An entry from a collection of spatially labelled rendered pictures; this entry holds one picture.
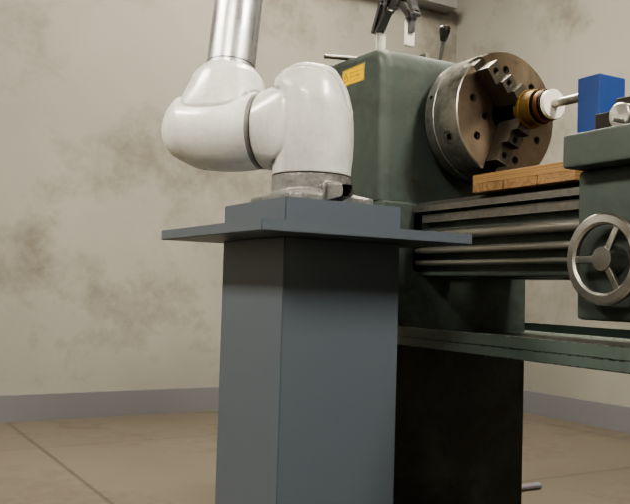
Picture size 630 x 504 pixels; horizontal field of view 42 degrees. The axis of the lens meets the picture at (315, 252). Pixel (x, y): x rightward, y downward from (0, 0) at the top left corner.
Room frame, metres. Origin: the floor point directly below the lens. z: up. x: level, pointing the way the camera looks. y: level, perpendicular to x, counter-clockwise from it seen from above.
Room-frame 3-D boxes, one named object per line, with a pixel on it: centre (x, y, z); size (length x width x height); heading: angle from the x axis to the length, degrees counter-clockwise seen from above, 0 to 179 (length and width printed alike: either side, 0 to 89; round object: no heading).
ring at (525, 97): (1.92, -0.51, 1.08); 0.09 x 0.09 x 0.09; 29
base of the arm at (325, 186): (1.57, 0.00, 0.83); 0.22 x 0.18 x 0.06; 31
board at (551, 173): (1.80, -0.58, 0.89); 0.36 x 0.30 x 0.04; 119
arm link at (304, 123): (1.60, 0.02, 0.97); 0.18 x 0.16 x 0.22; 68
